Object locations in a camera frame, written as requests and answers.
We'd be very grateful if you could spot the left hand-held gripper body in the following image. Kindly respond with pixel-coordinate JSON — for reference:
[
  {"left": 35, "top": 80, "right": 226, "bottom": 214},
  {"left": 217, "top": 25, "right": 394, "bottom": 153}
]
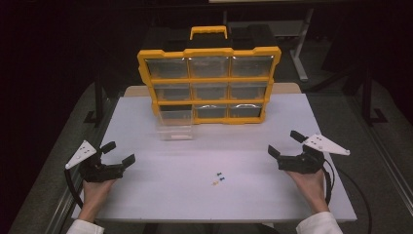
[{"left": 64, "top": 139, "right": 127, "bottom": 183}]

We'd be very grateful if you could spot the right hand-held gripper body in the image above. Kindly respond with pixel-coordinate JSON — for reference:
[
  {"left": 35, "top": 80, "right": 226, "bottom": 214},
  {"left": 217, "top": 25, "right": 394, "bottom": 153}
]
[{"left": 277, "top": 133, "right": 352, "bottom": 176}]

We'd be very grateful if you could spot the clear plastic storage drawer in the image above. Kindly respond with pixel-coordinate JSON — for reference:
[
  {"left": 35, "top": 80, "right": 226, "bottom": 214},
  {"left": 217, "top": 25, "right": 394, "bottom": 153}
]
[{"left": 155, "top": 108, "right": 196, "bottom": 141}]

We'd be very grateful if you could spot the yellow and black organizer cabinet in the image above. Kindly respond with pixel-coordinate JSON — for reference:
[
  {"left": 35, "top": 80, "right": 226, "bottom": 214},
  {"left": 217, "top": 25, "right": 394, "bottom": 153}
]
[{"left": 136, "top": 24, "right": 282, "bottom": 126}]

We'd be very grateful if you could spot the person's left hand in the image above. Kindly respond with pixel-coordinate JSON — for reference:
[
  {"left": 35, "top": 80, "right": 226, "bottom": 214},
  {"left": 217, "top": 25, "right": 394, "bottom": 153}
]
[{"left": 77, "top": 178, "right": 117, "bottom": 224}]

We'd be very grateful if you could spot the person's right hand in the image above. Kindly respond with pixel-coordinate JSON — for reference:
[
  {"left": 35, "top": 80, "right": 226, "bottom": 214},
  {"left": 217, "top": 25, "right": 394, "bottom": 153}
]
[{"left": 285, "top": 168, "right": 331, "bottom": 215}]

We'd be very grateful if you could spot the black metal stand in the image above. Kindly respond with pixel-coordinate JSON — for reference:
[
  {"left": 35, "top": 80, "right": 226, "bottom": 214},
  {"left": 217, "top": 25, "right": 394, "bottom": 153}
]
[
  {"left": 83, "top": 72, "right": 109, "bottom": 128},
  {"left": 360, "top": 66, "right": 390, "bottom": 127}
]

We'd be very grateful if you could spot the tan wooden table board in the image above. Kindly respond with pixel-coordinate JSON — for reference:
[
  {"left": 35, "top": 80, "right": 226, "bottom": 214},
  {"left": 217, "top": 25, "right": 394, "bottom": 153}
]
[{"left": 124, "top": 82, "right": 303, "bottom": 98}]

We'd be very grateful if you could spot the white desk with metal leg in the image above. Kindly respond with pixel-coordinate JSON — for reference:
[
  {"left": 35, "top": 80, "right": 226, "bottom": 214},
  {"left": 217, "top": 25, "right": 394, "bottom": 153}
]
[{"left": 222, "top": 7, "right": 316, "bottom": 83}]

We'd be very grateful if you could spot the grid of closed transparent drawers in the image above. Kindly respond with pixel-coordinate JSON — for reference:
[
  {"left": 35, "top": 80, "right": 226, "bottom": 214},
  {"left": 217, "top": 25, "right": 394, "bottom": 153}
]
[{"left": 144, "top": 56, "right": 275, "bottom": 119}]

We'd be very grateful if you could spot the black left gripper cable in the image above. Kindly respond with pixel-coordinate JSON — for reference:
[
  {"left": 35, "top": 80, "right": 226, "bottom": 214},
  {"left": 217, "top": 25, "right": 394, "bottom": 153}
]
[{"left": 63, "top": 168, "right": 85, "bottom": 210}]

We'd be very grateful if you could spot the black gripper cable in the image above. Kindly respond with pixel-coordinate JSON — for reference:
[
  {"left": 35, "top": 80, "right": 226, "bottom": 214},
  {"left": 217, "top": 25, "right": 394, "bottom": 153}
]
[
  {"left": 320, "top": 158, "right": 373, "bottom": 234},
  {"left": 63, "top": 168, "right": 85, "bottom": 210}
]

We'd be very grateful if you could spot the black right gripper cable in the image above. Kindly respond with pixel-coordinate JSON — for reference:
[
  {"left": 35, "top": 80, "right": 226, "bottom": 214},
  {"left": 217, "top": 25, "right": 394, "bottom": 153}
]
[{"left": 320, "top": 158, "right": 373, "bottom": 234}]

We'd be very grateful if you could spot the aluminium frame rail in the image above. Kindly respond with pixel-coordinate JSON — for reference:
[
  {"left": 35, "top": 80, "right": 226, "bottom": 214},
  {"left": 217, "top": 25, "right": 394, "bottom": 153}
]
[
  {"left": 48, "top": 181, "right": 82, "bottom": 234},
  {"left": 363, "top": 126, "right": 413, "bottom": 213}
]

